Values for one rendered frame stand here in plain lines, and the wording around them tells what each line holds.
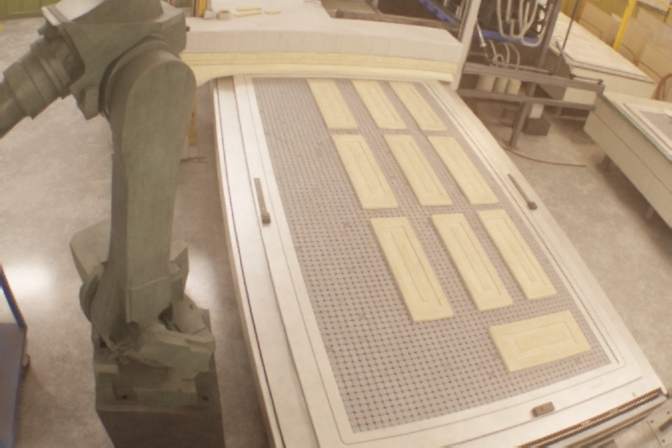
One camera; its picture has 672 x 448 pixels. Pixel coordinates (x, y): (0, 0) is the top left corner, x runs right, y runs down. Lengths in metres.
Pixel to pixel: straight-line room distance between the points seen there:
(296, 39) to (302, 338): 2.41
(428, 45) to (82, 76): 3.33
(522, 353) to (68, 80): 2.02
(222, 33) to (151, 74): 2.57
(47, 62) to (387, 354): 1.64
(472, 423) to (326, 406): 0.57
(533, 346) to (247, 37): 2.79
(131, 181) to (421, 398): 1.32
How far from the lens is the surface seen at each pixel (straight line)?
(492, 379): 2.23
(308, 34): 3.95
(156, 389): 2.23
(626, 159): 5.81
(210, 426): 2.47
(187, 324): 2.09
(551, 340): 2.48
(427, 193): 2.97
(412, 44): 4.23
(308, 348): 2.10
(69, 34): 1.30
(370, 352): 2.14
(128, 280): 1.63
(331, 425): 1.93
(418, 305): 2.35
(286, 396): 2.00
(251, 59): 3.96
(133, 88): 1.29
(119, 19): 1.36
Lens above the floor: 2.57
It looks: 37 degrees down
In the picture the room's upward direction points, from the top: 13 degrees clockwise
